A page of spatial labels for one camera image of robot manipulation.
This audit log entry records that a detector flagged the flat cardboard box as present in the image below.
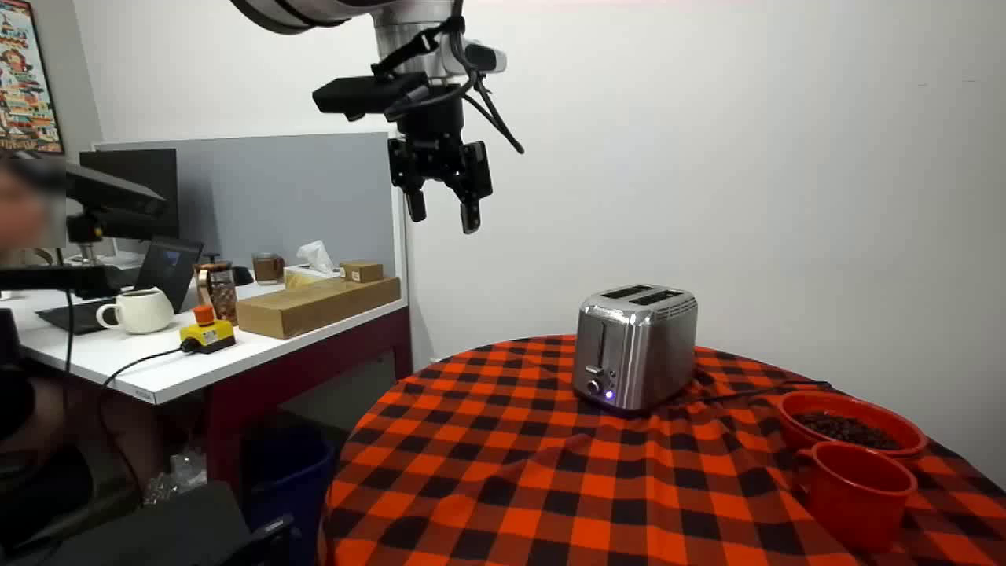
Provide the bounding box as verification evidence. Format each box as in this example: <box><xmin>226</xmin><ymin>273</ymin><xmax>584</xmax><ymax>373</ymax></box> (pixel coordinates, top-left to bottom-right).
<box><xmin>234</xmin><ymin>273</ymin><xmax>405</xmax><ymax>343</ymax></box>

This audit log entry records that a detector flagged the black laptop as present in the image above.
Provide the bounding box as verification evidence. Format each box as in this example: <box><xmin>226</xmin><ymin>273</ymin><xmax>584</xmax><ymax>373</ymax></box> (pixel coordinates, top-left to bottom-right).
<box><xmin>35</xmin><ymin>236</ymin><xmax>208</xmax><ymax>337</ymax></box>

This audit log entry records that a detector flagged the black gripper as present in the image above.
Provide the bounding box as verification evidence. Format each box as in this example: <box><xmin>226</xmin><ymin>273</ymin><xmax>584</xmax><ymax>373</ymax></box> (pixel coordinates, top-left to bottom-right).
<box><xmin>385</xmin><ymin>93</ymin><xmax>498</xmax><ymax>236</ymax></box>

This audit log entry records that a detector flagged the tissue box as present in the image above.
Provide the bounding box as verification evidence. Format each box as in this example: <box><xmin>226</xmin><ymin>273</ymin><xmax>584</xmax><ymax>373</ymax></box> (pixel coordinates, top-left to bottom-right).
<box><xmin>280</xmin><ymin>240</ymin><xmax>346</xmax><ymax>293</ymax></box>

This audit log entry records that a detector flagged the coffee beans pile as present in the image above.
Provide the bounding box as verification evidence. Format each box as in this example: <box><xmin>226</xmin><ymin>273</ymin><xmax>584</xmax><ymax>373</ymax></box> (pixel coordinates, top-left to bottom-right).
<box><xmin>800</xmin><ymin>410</ymin><xmax>907</xmax><ymax>453</ymax></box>

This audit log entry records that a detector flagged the blue bin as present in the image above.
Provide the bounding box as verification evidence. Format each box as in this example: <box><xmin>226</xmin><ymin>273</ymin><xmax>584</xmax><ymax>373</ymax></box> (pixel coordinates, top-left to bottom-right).
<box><xmin>242</xmin><ymin>418</ymin><xmax>339</xmax><ymax>554</ymax></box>

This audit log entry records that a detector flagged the red bowl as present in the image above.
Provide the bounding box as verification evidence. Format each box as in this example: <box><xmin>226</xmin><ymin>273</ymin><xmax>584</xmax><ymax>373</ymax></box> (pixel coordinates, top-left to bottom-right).
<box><xmin>774</xmin><ymin>388</ymin><xmax>930</xmax><ymax>466</ymax></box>

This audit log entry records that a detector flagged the small brown box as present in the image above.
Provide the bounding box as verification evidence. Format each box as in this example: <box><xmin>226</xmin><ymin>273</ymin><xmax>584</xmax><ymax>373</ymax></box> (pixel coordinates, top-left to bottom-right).
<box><xmin>252</xmin><ymin>251</ymin><xmax>288</xmax><ymax>282</ymax></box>
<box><xmin>339</xmin><ymin>259</ymin><xmax>386</xmax><ymax>287</ymax></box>

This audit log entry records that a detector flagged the silver two-slot toaster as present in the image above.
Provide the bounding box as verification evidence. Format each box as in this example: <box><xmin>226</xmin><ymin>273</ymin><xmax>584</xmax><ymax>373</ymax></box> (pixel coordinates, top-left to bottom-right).
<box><xmin>573</xmin><ymin>280</ymin><xmax>702</xmax><ymax>416</ymax></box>

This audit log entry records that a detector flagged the white ceramic teapot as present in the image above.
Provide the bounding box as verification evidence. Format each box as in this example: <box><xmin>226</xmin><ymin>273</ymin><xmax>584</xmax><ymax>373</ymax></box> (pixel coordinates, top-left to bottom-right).
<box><xmin>95</xmin><ymin>282</ymin><xmax>178</xmax><ymax>337</ymax></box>

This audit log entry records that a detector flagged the red cup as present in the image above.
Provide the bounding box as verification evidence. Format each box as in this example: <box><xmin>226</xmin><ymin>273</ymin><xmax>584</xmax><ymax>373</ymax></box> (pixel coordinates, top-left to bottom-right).
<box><xmin>803</xmin><ymin>441</ymin><xmax>921</xmax><ymax>556</ymax></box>

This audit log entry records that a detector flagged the black computer monitor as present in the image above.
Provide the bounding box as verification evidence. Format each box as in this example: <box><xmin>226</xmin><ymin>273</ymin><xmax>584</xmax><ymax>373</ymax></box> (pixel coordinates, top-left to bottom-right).
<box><xmin>67</xmin><ymin>146</ymin><xmax>184</xmax><ymax>243</ymax></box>

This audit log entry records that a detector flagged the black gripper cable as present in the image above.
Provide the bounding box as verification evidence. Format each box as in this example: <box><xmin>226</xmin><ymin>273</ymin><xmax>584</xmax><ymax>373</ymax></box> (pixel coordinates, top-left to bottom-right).
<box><xmin>447</xmin><ymin>0</ymin><xmax>527</xmax><ymax>157</ymax></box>

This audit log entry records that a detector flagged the colourful wall poster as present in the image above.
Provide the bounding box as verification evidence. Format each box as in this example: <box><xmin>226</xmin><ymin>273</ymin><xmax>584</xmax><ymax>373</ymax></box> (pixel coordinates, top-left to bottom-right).
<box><xmin>0</xmin><ymin>0</ymin><xmax>69</xmax><ymax>157</ymax></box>

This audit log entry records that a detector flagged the black desk cable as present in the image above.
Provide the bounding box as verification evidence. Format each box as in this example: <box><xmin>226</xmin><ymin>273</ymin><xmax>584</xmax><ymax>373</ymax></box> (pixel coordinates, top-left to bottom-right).
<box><xmin>95</xmin><ymin>343</ymin><xmax>196</xmax><ymax>466</ymax></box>

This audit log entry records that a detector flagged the white office desk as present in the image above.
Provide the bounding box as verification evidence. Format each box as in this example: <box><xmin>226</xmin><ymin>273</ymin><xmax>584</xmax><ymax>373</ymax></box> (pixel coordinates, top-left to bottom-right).
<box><xmin>0</xmin><ymin>273</ymin><xmax>414</xmax><ymax>497</ymax></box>

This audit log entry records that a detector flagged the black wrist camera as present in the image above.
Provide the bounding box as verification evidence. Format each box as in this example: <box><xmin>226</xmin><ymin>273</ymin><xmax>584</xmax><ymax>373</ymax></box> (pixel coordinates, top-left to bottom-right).
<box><xmin>310</xmin><ymin>70</ymin><xmax>434</xmax><ymax>120</ymax></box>

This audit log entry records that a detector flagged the black office chair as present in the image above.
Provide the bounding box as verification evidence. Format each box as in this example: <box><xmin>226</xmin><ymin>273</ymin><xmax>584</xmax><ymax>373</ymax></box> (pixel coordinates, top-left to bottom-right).
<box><xmin>0</xmin><ymin>311</ymin><xmax>264</xmax><ymax>566</ymax></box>

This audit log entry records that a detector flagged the grey desk partition panel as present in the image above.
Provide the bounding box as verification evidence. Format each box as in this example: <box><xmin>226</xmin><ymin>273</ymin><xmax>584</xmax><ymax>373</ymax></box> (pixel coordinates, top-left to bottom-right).
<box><xmin>90</xmin><ymin>128</ymin><xmax>397</xmax><ymax>280</ymax></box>

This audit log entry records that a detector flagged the brown patterned can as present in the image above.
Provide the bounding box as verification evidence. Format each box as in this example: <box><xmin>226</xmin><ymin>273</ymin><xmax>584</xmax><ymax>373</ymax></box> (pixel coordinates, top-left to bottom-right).
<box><xmin>197</xmin><ymin>261</ymin><xmax>242</xmax><ymax>323</ymax></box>

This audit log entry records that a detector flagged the orange black checked tablecloth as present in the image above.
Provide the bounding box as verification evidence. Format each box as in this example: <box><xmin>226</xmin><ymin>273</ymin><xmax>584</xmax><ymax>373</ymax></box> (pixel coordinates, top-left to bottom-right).
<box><xmin>318</xmin><ymin>333</ymin><xmax>1006</xmax><ymax>566</ymax></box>

